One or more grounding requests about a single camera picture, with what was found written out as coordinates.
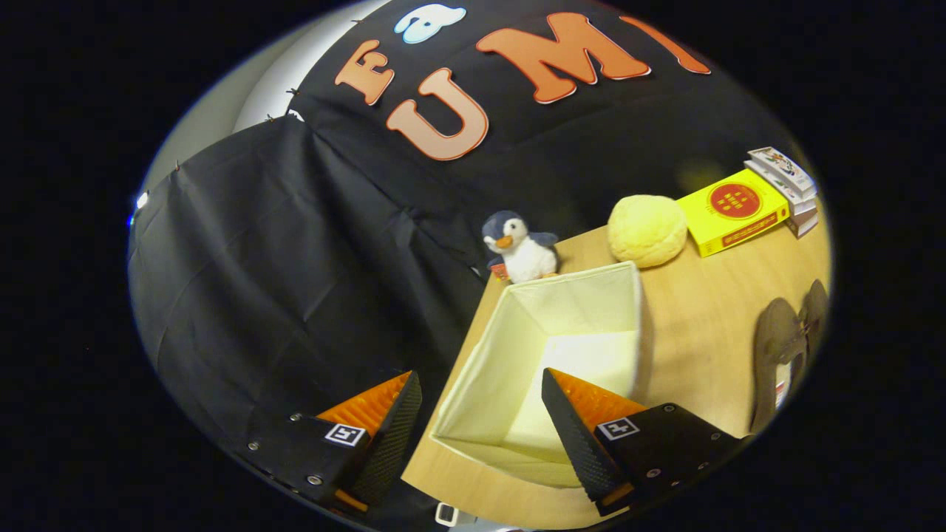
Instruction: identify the brown suede shoe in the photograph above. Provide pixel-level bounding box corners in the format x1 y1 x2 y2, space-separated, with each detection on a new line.
750 297 806 433
802 279 830 348

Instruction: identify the yellow round plush bread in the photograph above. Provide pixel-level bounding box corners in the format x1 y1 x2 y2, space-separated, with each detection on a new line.
608 194 688 269

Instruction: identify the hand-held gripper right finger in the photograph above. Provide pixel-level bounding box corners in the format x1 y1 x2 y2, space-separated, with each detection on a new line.
541 368 747 518

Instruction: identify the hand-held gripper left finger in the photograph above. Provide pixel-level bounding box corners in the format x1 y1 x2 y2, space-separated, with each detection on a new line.
240 370 423 514

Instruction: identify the yellow book red circle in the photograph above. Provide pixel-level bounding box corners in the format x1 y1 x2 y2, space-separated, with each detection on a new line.
676 168 792 258

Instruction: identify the penguin plush toy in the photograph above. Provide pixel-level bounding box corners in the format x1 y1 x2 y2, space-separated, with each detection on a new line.
482 211 560 284

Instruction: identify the beige fabric storage box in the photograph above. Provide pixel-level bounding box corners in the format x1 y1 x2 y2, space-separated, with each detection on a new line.
430 260 644 488

